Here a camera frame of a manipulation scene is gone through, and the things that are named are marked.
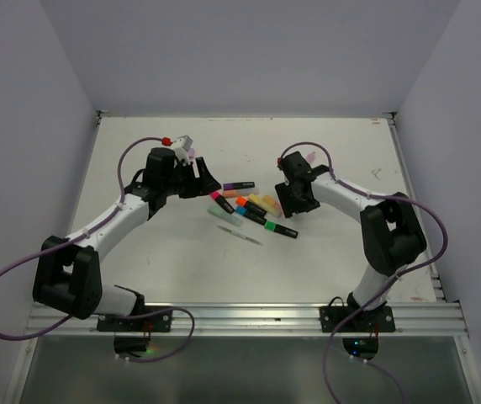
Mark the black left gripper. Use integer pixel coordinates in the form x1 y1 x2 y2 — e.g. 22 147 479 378
162 157 220 199

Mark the pastel peach highlighter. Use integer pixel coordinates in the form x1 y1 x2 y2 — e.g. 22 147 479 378
262 194 283 217

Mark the green cap black highlighter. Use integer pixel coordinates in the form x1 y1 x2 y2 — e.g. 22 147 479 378
264 221 299 239

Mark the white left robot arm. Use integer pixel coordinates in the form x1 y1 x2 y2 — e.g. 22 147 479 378
32 147 220 331

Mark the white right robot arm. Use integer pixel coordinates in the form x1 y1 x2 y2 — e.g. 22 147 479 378
275 151 426 331

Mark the thin grey pen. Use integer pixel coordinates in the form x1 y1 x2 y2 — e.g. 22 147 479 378
216 225 262 246

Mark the pink cap black highlighter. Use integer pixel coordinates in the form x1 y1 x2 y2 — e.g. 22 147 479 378
209 191 235 215

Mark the purple cap black highlighter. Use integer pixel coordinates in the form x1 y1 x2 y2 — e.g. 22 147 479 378
222 181 256 191

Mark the pastel orange highlighter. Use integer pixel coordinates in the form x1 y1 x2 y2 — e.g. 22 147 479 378
222 189 254 199

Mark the pastel yellow highlighter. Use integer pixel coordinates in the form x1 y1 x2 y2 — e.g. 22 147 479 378
248 194 271 211

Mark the pastel green highlighter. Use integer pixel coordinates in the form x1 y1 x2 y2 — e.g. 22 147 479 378
207 205 243 227

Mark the orange cap black highlighter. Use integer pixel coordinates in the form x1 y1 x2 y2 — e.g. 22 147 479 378
235 197 267 217

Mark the blue cap black highlighter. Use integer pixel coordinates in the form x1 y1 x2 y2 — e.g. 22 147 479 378
235 205 267 226

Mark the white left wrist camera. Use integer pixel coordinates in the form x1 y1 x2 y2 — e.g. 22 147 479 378
171 136 193 164

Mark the aluminium front rail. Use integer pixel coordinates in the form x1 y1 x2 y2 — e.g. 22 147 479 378
21 299 471 338

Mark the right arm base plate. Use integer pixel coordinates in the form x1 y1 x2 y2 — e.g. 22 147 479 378
319 294 397 360

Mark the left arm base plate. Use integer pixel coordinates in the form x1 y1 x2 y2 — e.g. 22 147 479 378
97 306 172 359

